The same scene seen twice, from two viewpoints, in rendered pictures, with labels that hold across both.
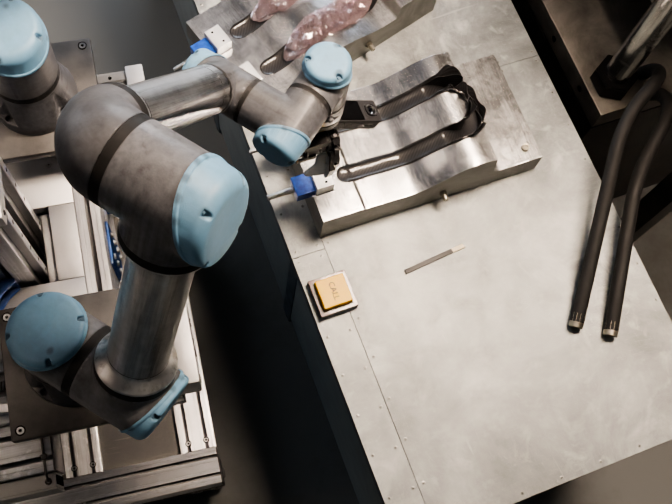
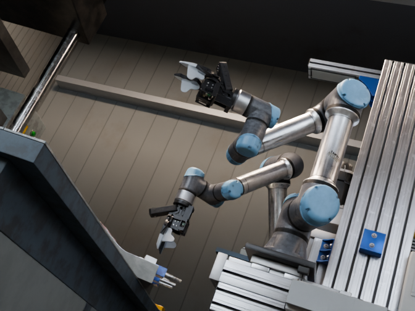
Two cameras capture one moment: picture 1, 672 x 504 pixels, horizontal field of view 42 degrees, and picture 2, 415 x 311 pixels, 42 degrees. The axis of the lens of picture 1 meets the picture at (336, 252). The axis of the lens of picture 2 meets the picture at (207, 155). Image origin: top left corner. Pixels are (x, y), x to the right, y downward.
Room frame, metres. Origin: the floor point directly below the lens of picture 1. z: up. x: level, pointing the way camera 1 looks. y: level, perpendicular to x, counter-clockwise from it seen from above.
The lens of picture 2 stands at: (2.04, 1.62, 0.55)
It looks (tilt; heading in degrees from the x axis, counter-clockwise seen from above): 24 degrees up; 228
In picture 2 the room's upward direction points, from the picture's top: 23 degrees clockwise
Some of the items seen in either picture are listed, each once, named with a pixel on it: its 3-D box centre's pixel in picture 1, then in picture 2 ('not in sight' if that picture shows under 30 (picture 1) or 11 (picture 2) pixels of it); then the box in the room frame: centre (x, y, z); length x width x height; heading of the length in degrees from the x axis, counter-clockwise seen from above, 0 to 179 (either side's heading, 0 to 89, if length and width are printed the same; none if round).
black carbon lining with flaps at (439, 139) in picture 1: (407, 122); not in sight; (0.89, -0.07, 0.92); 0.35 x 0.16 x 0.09; 126
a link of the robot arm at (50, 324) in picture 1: (56, 339); not in sight; (0.22, 0.36, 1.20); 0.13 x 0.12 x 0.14; 74
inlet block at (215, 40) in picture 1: (199, 54); (161, 273); (0.94, 0.39, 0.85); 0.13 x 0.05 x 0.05; 143
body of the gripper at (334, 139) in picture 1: (314, 126); (178, 217); (0.70, 0.10, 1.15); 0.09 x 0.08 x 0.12; 126
